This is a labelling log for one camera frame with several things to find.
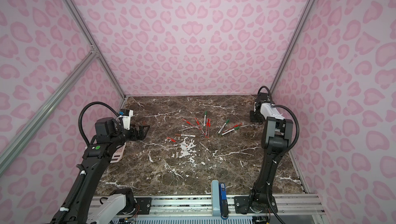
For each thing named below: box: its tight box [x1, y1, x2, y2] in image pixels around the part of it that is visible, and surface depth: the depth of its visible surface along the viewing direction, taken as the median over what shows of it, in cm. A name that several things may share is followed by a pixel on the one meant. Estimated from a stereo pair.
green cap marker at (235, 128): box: [221, 125, 240, 136], surface depth 102 cm
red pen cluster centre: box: [206, 118, 210, 139], surface depth 105 cm
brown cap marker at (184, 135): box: [174, 133, 196, 138], surface depth 100 cm
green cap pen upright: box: [203, 110, 208, 127], surface depth 107 cm
